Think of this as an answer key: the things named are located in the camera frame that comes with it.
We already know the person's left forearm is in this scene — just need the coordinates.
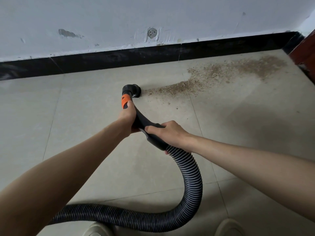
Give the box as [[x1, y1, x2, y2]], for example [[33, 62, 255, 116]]
[[0, 120, 131, 236]]

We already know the brown sawdust dirt patch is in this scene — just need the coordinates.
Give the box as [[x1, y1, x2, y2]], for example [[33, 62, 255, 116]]
[[143, 55, 287, 97]]

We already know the tiled floor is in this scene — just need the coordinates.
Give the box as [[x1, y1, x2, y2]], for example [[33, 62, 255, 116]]
[[0, 49, 315, 236]]

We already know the person's right hand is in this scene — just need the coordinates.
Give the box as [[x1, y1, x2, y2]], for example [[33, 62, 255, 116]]
[[145, 120, 196, 155]]

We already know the person's right forearm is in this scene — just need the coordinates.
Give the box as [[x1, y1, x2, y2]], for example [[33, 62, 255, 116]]
[[187, 135, 315, 223]]

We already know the person's left hand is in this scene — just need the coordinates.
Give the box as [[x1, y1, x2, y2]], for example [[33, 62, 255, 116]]
[[116, 98, 142, 139]]

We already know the grey shoe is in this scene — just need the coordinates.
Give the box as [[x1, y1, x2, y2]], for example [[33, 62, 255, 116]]
[[215, 218, 246, 236], [83, 222, 115, 236]]

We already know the dark red wooden panel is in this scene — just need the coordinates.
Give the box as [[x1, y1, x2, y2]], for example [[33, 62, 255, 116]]
[[288, 29, 315, 85]]

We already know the black vacuum hose with handle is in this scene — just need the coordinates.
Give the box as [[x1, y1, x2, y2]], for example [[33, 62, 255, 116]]
[[47, 84, 203, 232]]

